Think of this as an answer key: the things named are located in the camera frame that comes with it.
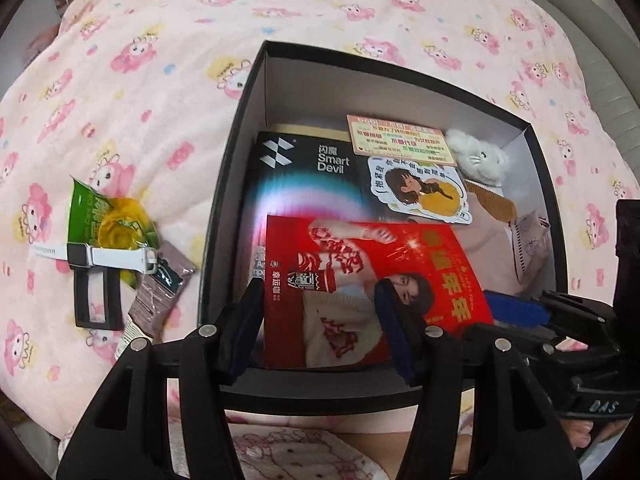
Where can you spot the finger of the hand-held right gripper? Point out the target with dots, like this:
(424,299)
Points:
(530,342)
(515,306)

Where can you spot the green snack packet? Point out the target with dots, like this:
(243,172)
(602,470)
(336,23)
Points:
(87,210)

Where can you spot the cartoon girl sticker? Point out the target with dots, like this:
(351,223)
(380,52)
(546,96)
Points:
(425,195)

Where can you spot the brown sachet with dark label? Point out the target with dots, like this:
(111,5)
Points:
(150,305)

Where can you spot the grey padded headboard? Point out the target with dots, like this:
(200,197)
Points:
(590,35)

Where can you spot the white smartwatch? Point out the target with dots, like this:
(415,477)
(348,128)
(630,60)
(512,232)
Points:
(115,256)

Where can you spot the black rectangular frame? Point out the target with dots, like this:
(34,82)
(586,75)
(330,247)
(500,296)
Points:
(80,300)

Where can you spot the pink printed card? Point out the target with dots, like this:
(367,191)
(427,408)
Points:
(400,140)

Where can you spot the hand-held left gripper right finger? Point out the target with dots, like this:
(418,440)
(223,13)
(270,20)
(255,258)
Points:
(395,330)

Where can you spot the black cardboard box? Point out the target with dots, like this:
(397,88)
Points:
(225,210)

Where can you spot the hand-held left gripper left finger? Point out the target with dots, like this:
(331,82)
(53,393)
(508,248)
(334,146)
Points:
(242,330)

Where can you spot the brown kraft envelope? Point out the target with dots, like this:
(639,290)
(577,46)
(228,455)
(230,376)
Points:
(310,130)

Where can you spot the red printed flyer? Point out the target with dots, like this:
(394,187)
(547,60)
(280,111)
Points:
(425,250)

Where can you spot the pink printed pajamas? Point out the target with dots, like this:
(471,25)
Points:
(280,452)

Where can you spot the person's bare leg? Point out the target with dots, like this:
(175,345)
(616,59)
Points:
(400,455)

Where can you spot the white plush toy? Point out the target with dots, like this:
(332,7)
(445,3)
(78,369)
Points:
(475,157)

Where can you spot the pink cartoon printed blanket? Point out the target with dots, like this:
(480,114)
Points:
(150,60)

